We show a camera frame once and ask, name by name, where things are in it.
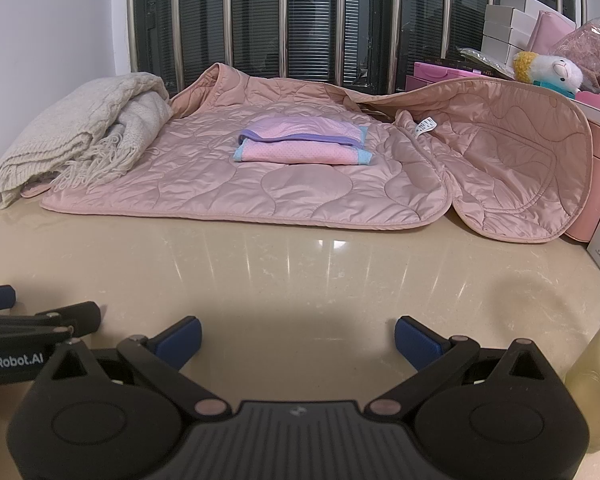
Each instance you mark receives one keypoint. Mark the pink pouch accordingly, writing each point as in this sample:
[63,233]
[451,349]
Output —
[550,30]

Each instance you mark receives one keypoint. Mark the dark flat packet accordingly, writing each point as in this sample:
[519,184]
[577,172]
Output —
[485,57]

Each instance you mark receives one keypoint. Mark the pink garment with blue trim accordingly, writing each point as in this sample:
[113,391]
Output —
[290,155]

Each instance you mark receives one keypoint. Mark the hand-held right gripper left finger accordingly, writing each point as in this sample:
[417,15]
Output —
[180,344]

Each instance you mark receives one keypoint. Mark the white alpaca plush toy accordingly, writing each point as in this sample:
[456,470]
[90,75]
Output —
[555,72]

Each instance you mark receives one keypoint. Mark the beige knit blanket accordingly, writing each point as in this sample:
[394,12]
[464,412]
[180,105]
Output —
[70,125]

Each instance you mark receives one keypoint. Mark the glass jar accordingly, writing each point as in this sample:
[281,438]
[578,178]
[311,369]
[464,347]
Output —
[597,375]

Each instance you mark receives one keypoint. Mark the pink quilted jacket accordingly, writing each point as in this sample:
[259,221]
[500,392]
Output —
[305,192]

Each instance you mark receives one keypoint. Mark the grey striped curtain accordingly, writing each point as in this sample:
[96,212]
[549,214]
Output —
[305,20]

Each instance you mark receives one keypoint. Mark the magenta storage box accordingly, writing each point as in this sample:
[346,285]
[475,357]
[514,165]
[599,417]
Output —
[440,72]

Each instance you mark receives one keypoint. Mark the stack of white boxes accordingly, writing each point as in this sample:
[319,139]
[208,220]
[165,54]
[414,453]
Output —
[510,25]

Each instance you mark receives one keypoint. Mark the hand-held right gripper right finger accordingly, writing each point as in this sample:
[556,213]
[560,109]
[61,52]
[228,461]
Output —
[417,344]

